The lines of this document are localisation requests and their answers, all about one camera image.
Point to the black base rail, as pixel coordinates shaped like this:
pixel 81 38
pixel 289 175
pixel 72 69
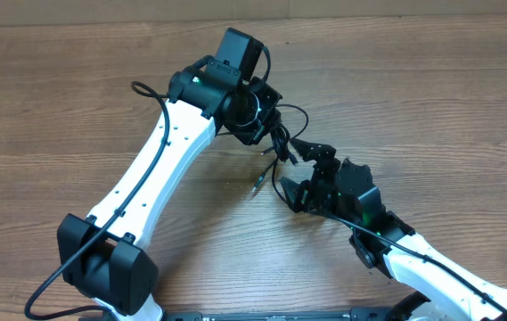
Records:
pixel 353 314

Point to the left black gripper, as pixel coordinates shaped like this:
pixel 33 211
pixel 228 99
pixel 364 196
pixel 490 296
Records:
pixel 250 135

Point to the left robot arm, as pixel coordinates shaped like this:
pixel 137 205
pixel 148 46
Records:
pixel 103 255

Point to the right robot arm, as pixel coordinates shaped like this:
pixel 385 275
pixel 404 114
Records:
pixel 344 192

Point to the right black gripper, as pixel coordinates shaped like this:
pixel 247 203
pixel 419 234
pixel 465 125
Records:
pixel 316 152

